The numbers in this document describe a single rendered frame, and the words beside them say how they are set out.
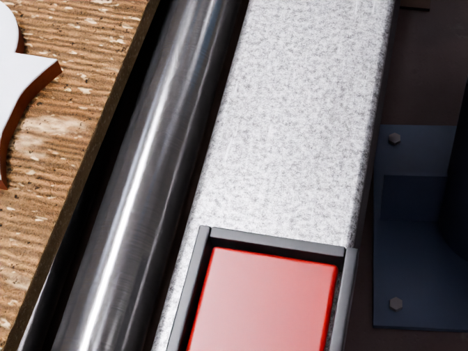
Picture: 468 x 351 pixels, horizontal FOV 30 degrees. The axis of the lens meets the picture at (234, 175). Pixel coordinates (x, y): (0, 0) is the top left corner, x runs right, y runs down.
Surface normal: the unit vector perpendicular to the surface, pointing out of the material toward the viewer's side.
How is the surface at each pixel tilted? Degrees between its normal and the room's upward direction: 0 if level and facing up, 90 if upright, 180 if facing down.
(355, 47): 0
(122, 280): 23
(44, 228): 0
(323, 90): 0
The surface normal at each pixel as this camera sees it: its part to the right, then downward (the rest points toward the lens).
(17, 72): -0.10, -0.53
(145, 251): 0.56, -0.31
